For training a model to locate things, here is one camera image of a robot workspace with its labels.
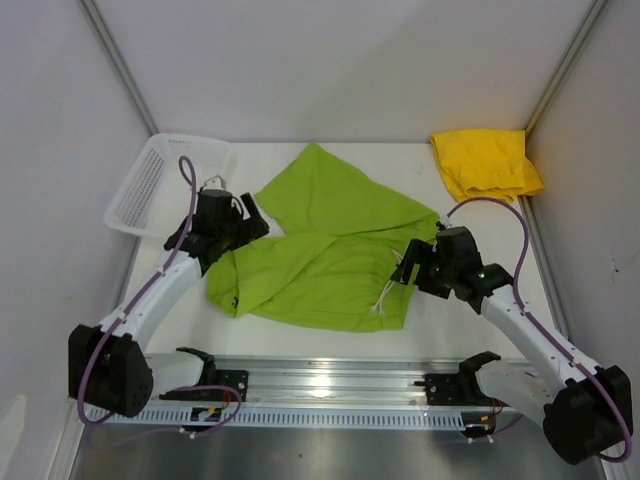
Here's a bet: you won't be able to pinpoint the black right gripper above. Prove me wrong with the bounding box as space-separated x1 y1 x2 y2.
390 239 457 300

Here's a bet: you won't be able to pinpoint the green shorts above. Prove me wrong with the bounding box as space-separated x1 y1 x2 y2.
205 144 439 333

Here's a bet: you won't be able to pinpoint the yellow shorts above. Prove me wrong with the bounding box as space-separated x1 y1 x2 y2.
430 128 544 203

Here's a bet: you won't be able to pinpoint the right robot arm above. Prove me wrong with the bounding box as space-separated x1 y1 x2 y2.
390 227 633 465

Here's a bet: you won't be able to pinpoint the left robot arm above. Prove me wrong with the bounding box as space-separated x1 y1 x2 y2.
67 188 269 418

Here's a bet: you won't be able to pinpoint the white plastic basket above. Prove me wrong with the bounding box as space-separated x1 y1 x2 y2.
104 134 235 240

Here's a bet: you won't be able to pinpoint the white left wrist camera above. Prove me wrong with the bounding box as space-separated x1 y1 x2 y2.
202 175 227 191

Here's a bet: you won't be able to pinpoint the aluminium mounting rail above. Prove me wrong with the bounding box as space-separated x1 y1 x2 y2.
216 356 461 410

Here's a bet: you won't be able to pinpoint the slotted cable duct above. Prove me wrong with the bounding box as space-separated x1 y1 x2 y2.
107 405 465 431

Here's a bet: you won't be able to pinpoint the right frame post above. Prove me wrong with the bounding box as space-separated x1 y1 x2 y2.
523 0 614 142

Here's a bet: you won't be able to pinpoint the frame post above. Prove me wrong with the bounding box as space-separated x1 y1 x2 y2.
523 0 614 142
77 0 160 136

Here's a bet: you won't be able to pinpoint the left frame post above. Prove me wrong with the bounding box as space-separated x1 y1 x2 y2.
77 0 160 136

